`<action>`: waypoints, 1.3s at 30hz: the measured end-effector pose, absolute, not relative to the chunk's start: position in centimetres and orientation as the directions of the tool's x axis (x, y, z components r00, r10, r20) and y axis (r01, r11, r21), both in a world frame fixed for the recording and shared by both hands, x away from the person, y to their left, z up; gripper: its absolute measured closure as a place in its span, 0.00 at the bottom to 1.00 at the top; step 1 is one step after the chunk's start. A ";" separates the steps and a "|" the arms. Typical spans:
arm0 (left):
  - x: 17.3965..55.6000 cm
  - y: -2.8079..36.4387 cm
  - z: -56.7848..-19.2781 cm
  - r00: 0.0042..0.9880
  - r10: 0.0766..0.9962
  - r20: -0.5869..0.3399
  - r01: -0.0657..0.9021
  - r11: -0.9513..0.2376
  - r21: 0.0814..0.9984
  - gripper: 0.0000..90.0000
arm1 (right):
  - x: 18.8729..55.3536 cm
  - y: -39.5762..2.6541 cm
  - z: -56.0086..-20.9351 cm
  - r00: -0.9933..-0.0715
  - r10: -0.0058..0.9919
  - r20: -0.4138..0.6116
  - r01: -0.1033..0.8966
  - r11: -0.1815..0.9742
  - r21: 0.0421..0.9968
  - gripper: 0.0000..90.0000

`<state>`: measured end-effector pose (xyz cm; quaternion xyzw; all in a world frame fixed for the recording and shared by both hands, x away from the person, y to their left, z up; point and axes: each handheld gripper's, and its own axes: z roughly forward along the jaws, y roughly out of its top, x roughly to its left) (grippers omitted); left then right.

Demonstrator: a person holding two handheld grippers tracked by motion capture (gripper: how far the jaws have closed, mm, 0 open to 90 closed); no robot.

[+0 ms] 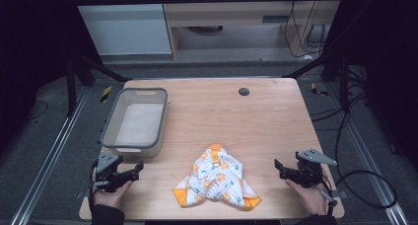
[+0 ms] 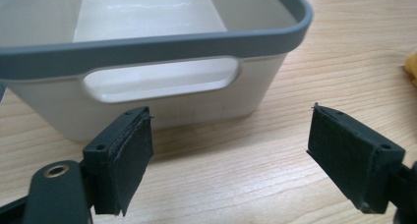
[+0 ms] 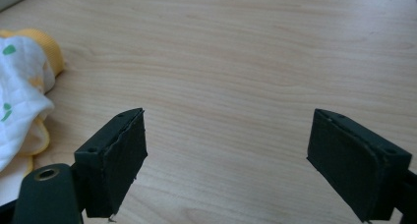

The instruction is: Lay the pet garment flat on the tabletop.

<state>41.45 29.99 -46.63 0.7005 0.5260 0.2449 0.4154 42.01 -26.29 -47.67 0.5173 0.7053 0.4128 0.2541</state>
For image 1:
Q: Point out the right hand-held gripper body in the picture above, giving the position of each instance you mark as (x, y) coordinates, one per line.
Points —
(310, 167)

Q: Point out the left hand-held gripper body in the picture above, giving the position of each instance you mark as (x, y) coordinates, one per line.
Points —
(106, 162)

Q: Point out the white orange patterned baby garment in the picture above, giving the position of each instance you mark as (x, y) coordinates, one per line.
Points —
(217, 179)

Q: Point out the person's left hand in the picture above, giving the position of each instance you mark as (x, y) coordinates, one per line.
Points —
(110, 197)

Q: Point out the person's right hand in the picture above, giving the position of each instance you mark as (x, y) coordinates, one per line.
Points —
(310, 198)

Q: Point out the white grey-rimmed plastic bin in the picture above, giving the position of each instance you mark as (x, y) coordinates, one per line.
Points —
(139, 123)

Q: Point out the yellow black floor tape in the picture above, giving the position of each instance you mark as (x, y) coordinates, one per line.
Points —
(105, 94)
(318, 90)

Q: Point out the dark round table grommet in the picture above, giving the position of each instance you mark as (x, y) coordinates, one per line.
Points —
(243, 91)

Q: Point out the black curtain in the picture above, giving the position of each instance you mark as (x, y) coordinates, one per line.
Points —
(384, 54)
(36, 54)

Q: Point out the white cabinet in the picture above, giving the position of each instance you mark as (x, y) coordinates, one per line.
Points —
(125, 31)

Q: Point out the aluminium floor rail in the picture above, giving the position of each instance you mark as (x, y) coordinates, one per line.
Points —
(371, 162)
(49, 156)

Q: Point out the black upright frame post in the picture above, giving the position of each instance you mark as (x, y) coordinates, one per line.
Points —
(344, 83)
(71, 87)

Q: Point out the black diagonal frame brace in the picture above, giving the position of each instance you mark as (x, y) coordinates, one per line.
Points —
(312, 65)
(105, 68)

